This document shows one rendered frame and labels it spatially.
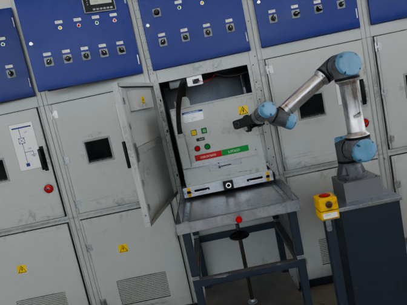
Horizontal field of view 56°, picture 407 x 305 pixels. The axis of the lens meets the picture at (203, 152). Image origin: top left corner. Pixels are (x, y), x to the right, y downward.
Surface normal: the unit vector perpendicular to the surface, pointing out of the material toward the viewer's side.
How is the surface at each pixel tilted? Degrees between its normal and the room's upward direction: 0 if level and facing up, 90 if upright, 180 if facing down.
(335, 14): 90
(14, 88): 90
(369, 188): 90
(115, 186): 90
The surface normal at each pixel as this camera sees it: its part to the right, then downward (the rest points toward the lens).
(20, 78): 0.25, 0.08
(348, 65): 0.07, -0.02
